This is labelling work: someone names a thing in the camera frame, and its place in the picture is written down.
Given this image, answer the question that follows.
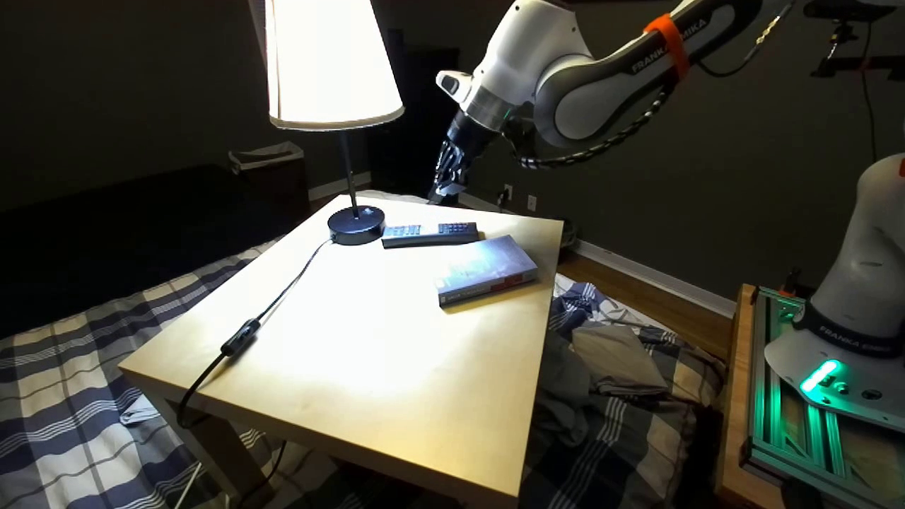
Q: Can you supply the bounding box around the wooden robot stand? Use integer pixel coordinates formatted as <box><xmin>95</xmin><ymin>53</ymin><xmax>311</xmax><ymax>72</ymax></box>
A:
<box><xmin>717</xmin><ymin>282</ymin><xmax>783</xmax><ymax>509</ymax></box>

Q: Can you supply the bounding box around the blue plaid blanket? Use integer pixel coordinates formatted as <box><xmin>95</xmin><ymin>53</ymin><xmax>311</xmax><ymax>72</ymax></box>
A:
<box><xmin>0</xmin><ymin>245</ymin><xmax>266</xmax><ymax>509</ymax></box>

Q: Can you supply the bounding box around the black remote control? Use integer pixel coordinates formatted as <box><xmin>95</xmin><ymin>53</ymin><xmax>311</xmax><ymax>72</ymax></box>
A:
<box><xmin>383</xmin><ymin>222</ymin><xmax>482</xmax><ymax>249</ymax></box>

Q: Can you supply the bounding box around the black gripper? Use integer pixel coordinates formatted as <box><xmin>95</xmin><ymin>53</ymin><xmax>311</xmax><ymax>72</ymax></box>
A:
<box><xmin>430</xmin><ymin>113</ymin><xmax>495</xmax><ymax>207</ymax></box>

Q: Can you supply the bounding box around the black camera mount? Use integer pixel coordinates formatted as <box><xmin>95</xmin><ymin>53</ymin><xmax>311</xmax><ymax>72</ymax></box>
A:
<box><xmin>803</xmin><ymin>0</ymin><xmax>905</xmax><ymax>78</ymax></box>

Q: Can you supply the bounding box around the dark side cabinet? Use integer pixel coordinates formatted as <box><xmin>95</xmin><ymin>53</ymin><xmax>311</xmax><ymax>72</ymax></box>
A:
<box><xmin>226</xmin><ymin>142</ymin><xmax>311</xmax><ymax>219</ymax></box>

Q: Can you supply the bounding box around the light wooden table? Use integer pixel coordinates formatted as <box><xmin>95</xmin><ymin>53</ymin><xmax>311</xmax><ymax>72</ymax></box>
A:
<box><xmin>122</xmin><ymin>208</ymin><xmax>564</xmax><ymax>509</ymax></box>

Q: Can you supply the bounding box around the black lamp power cord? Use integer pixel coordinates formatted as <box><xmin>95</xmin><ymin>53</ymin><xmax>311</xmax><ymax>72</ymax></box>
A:
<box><xmin>174</xmin><ymin>236</ymin><xmax>335</xmax><ymax>430</ymax></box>

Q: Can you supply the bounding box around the white shade table lamp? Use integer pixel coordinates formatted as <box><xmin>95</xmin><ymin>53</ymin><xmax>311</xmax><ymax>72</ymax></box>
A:
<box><xmin>247</xmin><ymin>0</ymin><xmax>404</xmax><ymax>245</ymax></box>

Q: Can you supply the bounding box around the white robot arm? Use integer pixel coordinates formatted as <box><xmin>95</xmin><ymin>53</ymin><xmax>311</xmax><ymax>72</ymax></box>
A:
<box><xmin>430</xmin><ymin>0</ymin><xmax>905</xmax><ymax>432</ymax></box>

